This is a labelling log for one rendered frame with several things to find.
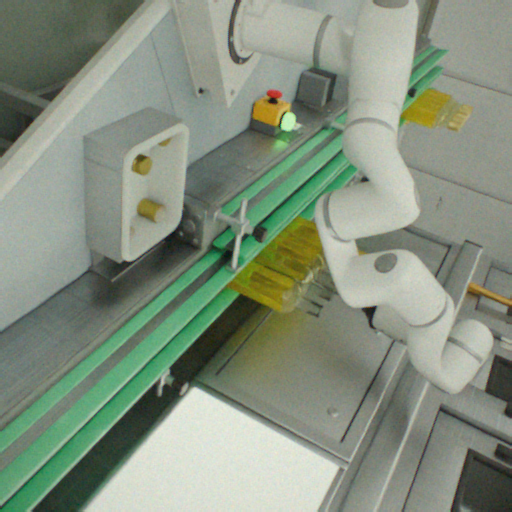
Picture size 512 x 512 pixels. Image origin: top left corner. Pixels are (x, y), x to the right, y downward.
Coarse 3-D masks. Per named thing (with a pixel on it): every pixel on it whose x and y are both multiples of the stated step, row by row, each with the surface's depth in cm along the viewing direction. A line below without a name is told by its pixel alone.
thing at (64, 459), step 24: (312, 216) 153; (216, 312) 118; (192, 336) 111; (168, 360) 106; (144, 384) 100; (120, 408) 96; (96, 432) 91; (72, 456) 87; (48, 480) 84; (24, 504) 80
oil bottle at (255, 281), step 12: (252, 264) 123; (240, 276) 120; (252, 276) 120; (264, 276) 120; (276, 276) 121; (240, 288) 122; (252, 288) 120; (264, 288) 119; (276, 288) 118; (288, 288) 118; (300, 288) 120; (264, 300) 120; (276, 300) 119; (288, 300) 117; (288, 312) 120
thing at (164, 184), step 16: (176, 128) 99; (144, 144) 92; (176, 144) 104; (128, 160) 90; (160, 160) 108; (176, 160) 106; (128, 176) 92; (144, 176) 109; (160, 176) 110; (176, 176) 108; (128, 192) 94; (144, 192) 112; (160, 192) 112; (176, 192) 110; (128, 208) 95; (176, 208) 112; (128, 224) 97; (144, 224) 111; (160, 224) 112; (176, 224) 113; (128, 240) 100; (144, 240) 107; (128, 256) 102
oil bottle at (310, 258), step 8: (272, 240) 131; (280, 240) 131; (288, 240) 131; (272, 248) 128; (280, 248) 129; (288, 248) 129; (296, 248) 129; (304, 248) 130; (288, 256) 127; (296, 256) 127; (304, 256) 127; (312, 256) 128; (312, 264) 126; (320, 264) 127; (320, 272) 127
